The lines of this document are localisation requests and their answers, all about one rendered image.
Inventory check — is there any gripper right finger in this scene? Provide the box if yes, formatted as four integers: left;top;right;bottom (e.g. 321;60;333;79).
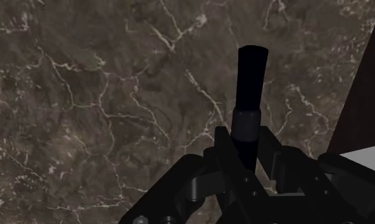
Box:
257;125;375;224

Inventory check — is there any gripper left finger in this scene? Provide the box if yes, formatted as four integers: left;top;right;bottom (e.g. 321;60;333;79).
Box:
118;125;269;224

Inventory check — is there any black brush with grey band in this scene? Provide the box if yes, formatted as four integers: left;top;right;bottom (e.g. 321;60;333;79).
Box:
230;45;269;173

